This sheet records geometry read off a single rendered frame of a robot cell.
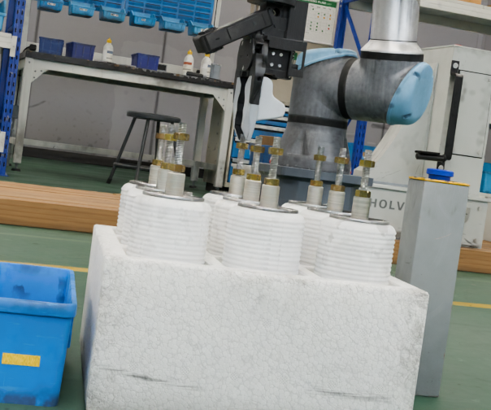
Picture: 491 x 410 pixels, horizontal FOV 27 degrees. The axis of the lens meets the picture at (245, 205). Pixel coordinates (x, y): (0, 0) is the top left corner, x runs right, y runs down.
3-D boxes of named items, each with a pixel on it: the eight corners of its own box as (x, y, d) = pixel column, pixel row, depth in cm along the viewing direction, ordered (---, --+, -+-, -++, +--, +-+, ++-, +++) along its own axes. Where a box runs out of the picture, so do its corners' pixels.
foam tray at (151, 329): (79, 341, 154) (93, 224, 153) (326, 365, 161) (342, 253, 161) (84, 412, 116) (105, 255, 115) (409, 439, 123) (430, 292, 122)
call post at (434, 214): (378, 381, 154) (407, 177, 153) (422, 386, 156) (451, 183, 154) (393, 394, 147) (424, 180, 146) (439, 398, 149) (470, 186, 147)
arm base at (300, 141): (262, 162, 202) (268, 112, 201) (331, 172, 207) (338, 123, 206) (288, 167, 188) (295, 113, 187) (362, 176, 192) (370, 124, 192)
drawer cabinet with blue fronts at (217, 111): (201, 189, 742) (214, 94, 738) (262, 196, 757) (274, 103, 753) (224, 196, 686) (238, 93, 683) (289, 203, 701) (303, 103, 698)
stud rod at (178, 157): (171, 184, 123) (180, 122, 122) (170, 183, 124) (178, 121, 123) (180, 185, 123) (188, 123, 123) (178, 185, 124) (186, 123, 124)
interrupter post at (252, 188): (258, 205, 139) (261, 181, 138) (259, 206, 136) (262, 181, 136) (241, 202, 139) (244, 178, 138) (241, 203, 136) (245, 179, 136)
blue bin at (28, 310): (-16, 345, 143) (-6, 260, 143) (63, 352, 145) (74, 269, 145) (-35, 401, 114) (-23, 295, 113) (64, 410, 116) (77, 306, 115)
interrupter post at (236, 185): (241, 199, 147) (244, 176, 147) (225, 197, 148) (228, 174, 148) (245, 199, 150) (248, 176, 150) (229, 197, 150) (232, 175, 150)
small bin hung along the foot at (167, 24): (156, 30, 727) (158, 16, 727) (179, 34, 733) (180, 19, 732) (162, 28, 707) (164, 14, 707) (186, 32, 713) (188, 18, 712)
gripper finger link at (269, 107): (285, 142, 145) (291, 79, 146) (245, 137, 144) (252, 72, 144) (277, 145, 148) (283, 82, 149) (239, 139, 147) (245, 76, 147)
